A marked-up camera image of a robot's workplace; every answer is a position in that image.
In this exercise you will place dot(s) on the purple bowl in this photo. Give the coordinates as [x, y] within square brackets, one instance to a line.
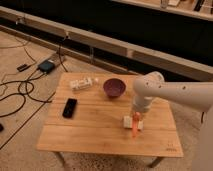
[114, 87]

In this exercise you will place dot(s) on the wooden table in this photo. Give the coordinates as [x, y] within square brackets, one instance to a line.
[97, 123]

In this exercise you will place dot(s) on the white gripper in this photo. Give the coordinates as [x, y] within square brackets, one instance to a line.
[140, 105]

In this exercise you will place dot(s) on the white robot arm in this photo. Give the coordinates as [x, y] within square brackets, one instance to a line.
[197, 95]

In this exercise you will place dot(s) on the black power adapter box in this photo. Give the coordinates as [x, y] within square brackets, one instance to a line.
[46, 66]

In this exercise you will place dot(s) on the small black device on floor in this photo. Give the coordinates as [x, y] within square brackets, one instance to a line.
[23, 67]

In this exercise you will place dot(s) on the white sponge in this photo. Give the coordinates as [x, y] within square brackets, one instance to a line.
[127, 123]

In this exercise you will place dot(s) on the orange pepper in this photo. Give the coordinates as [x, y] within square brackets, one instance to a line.
[135, 122]

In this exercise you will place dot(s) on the black remote control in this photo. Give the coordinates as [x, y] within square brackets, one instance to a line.
[69, 108]

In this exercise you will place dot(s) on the metal rail frame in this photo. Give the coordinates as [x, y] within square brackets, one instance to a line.
[148, 56]

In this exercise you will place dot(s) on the white plastic bottle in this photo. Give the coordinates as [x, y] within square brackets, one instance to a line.
[83, 83]

